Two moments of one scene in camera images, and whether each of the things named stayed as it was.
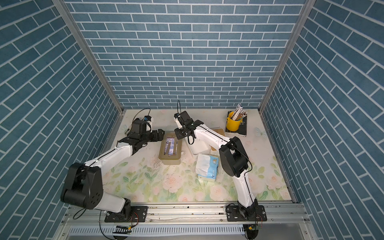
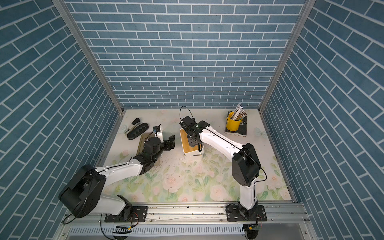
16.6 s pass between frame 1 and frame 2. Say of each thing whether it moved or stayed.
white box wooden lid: moved
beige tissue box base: moved
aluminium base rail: stayed
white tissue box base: moved
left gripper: moved
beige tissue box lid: moved
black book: stayed
